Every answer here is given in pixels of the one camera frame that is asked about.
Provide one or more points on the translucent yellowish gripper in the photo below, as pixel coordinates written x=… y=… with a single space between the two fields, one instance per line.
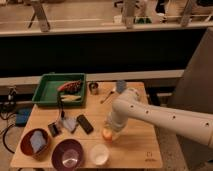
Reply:
x=115 y=135

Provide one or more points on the red yellow apple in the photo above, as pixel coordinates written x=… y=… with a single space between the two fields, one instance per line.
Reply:
x=107 y=134

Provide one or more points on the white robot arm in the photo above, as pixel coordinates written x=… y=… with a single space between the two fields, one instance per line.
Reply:
x=195 y=126

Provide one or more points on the purple bowl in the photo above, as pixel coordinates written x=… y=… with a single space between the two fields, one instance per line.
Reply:
x=67 y=155

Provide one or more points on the brown bowl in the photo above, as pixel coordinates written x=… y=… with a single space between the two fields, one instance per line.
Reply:
x=26 y=147

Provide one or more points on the white plastic cup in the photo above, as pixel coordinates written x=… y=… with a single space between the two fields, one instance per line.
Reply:
x=99 y=154

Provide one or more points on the black remote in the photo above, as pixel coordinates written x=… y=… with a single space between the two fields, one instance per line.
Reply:
x=85 y=124

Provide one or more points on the metal spoon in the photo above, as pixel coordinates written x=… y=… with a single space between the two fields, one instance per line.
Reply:
x=108 y=95

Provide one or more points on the grey blue cloth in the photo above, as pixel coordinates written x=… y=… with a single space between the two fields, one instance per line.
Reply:
x=70 y=124

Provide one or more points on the blue cup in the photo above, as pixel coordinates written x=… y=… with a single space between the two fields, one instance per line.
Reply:
x=120 y=86

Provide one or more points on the small metal cup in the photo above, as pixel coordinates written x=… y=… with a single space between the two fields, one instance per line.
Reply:
x=93 y=87

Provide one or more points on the small black box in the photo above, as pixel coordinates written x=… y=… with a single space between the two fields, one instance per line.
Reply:
x=54 y=130

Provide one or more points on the red brown toy in tray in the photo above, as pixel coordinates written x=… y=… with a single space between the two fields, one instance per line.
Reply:
x=71 y=87

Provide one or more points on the green plastic tray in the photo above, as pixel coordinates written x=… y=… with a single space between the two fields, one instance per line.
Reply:
x=46 y=91

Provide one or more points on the blue sponge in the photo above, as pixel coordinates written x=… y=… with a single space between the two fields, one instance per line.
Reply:
x=37 y=141

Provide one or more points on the blue box on floor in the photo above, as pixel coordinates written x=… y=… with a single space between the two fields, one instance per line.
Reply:
x=22 y=116

